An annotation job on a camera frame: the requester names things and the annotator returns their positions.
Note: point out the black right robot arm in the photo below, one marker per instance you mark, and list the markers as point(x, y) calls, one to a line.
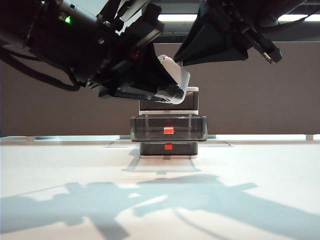
point(262, 10)

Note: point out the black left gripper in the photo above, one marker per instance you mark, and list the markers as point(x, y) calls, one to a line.
point(125, 45)

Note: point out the white partition support bracket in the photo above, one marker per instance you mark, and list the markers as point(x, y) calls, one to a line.
point(310, 137)
point(30, 139)

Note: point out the white earphone charging case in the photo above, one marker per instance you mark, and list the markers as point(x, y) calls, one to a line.
point(172, 70)

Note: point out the small three-drawer storage cabinet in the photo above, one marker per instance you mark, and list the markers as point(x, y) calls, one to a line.
point(193, 88)

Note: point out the long ceiling light strip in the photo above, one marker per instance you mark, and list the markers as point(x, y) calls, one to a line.
point(175, 17)

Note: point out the brown desk partition panel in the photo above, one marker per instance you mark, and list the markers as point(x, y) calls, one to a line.
point(250, 100)

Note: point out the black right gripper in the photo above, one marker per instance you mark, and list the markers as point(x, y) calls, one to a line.
point(232, 20)

